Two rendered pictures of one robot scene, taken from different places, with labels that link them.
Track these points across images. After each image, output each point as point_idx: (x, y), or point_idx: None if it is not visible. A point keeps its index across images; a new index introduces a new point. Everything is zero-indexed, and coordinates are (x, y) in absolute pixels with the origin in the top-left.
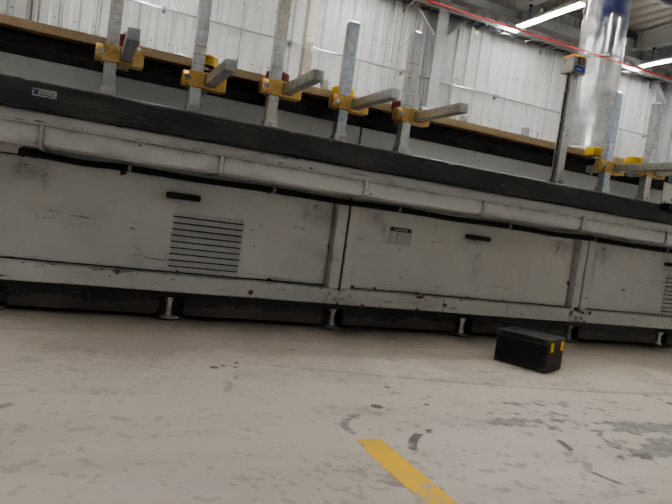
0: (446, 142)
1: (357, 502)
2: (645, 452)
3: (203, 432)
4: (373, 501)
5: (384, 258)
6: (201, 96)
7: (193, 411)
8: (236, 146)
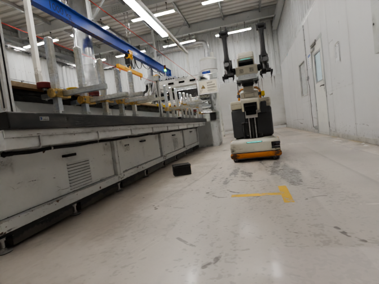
0: (130, 109)
1: (267, 200)
2: (248, 175)
3: (218, 212)
4: (267, 199)
5: (125, 157)
6: (65, 106)
7: (199, 212)
8: (102, 125)
